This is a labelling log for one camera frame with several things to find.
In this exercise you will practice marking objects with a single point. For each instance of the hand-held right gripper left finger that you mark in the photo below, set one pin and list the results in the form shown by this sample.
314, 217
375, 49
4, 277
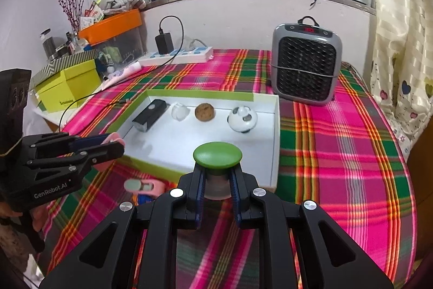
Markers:
200, 204

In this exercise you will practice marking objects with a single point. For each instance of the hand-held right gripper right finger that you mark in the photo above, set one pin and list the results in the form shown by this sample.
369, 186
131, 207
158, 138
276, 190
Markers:
235, 204

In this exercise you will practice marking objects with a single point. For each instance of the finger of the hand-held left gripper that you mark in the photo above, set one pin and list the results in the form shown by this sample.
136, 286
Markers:
91, 141
108, 152

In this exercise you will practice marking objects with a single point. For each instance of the pink looped massage tool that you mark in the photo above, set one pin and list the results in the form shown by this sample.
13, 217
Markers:
116, 141

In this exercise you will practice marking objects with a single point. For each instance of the pink roller massager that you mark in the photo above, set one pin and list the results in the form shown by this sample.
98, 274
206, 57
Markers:
157, 187

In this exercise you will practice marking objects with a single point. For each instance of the green mushroom massager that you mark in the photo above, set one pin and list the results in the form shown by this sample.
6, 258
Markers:
216, 155

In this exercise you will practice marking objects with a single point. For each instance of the black bike light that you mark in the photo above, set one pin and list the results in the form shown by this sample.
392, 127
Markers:
150, 114

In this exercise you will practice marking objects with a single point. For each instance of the blue orange knitted toy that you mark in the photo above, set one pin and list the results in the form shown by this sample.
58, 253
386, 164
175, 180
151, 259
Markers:
143, 200

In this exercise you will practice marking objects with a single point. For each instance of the green white cardboard box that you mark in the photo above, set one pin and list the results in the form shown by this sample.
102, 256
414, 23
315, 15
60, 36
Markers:
169, 153

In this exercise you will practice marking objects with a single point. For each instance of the panda massager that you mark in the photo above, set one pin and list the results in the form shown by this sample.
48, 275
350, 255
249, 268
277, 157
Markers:
242, 121

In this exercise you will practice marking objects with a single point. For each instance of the brown walnut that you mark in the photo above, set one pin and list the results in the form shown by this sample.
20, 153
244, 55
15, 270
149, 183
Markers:
204, 113

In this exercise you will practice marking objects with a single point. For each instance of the person's left hand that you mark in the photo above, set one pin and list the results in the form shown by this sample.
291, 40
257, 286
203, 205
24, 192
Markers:
40, 218

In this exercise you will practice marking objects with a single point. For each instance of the white side table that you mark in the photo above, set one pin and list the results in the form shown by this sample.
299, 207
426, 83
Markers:
50, 116

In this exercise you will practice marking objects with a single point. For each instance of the yellow-green box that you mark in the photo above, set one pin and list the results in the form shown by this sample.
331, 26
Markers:
74, 89

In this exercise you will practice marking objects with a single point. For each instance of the white pink tube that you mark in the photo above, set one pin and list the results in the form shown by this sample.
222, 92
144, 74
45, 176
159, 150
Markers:
127, 69

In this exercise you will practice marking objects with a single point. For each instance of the green striped gift box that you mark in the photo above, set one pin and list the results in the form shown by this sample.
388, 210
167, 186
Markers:
57, 64

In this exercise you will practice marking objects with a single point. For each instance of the green mug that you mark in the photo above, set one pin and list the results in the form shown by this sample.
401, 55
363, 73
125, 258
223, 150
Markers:
111, 55

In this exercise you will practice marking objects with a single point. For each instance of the glass jar with black lid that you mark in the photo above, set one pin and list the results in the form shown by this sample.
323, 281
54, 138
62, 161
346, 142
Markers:
49, 45

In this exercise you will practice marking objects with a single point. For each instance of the pink green plaid tablecloth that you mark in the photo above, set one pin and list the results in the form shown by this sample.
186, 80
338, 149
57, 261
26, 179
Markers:
338, 157

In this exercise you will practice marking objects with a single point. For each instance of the clear bin with orange lid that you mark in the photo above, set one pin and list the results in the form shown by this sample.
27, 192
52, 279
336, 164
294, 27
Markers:
111, 23

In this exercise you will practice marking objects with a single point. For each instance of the black charger adapter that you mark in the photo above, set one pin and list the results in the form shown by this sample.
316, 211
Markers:
164, 43

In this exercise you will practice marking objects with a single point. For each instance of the white power strip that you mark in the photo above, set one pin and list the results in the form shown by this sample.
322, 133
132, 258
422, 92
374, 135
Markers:
189, 55

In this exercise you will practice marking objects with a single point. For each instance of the colourful card packets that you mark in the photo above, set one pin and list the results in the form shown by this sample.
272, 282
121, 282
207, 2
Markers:
93, 14

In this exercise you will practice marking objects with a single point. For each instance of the grey space heater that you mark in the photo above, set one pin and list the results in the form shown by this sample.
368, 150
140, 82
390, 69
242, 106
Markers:
304, 65

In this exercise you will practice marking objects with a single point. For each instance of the white floral bedsheet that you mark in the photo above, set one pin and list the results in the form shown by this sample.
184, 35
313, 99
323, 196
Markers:
401, 136

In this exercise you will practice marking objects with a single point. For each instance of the brown wooden cabinet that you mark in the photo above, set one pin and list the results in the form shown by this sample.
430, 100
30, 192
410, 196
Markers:
417, 180

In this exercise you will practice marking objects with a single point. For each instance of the cream heart print curtain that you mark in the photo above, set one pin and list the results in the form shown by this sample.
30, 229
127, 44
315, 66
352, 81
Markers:
399, 38

